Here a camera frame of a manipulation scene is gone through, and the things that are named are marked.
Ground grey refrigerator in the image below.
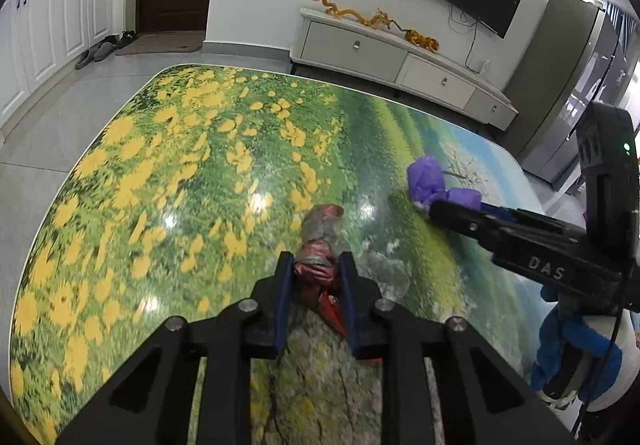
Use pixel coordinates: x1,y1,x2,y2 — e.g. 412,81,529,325
502,0,634,184

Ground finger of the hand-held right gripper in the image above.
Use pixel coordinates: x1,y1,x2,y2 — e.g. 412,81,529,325
430,199,586,256

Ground red snack wrapper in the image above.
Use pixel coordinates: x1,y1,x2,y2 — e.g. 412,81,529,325
294,204,386,366

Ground person's right hand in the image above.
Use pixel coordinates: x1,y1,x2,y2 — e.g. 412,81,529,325
530,284,629,412

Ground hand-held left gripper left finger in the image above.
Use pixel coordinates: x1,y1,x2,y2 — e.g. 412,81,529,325
54,251,295,445

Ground gold dragon figurine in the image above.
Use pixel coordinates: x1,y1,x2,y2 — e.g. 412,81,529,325
313,0,394,31

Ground blue striped curtain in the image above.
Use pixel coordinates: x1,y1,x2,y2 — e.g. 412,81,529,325
597,0,639,56

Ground white television cabinet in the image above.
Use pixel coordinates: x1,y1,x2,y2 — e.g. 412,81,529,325
290,7,519,130

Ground purple glove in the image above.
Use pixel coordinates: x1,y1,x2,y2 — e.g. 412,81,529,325
406,153,482,214

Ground black television cable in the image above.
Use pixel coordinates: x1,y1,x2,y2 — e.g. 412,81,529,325
449,7,482,69

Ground white cupboard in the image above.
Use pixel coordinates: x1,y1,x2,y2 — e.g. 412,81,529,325
0,0,119,132

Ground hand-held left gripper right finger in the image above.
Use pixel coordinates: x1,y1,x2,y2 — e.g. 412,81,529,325
337,251,576,445

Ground grey slippers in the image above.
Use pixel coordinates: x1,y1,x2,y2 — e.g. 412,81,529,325
75,37,119,71

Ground gold tiger figurine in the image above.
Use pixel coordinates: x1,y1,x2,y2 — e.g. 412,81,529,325
404,29,440,51

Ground brown doormat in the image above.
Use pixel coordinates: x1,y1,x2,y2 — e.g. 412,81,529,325
116,32,206,57

